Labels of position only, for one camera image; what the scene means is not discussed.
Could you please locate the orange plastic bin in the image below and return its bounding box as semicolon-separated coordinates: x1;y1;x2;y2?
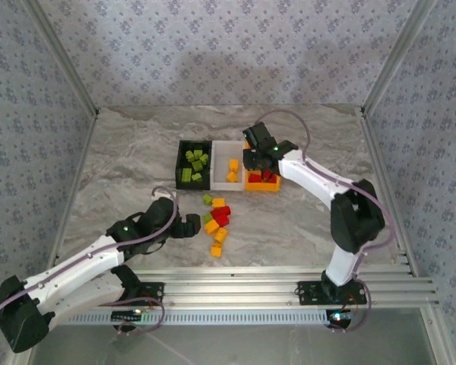
242;139;283;193

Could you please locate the white plastic bin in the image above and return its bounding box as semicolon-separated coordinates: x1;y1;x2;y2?
211;140;248;191

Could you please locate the black plastic bin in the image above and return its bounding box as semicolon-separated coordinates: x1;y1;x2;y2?
174;139;215;191

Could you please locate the small circuit board with LEDs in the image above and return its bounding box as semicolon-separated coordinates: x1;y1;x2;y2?
325;309;355;329
111;309;144;323

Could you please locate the aluminium table edge rail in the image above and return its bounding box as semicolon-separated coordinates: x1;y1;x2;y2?
45;265;420;280

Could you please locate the wide aluminium base rail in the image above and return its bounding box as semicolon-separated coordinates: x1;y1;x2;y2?
24;277;441;309

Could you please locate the purple cable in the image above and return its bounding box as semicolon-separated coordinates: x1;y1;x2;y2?
0;186;166;337
253;109;396;335

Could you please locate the aluminium side rail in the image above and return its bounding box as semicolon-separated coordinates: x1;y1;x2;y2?
43;108;102;281
359;108;421;281

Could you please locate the slotted grey cable duct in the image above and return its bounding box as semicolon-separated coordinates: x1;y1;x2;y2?
40;308;429;327

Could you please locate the aluminium upright post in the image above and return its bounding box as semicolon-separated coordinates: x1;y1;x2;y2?
21;0;100;115
360;0;441;115

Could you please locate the aluminium frame leg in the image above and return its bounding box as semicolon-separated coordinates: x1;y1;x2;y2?
421;307;456;365

